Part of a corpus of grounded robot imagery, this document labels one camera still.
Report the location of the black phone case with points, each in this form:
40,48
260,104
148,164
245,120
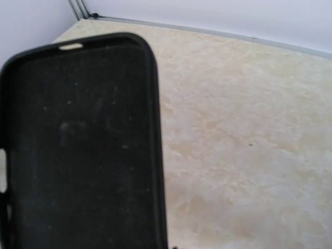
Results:
81,131

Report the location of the left aluminium frame post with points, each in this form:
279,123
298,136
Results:
79,9

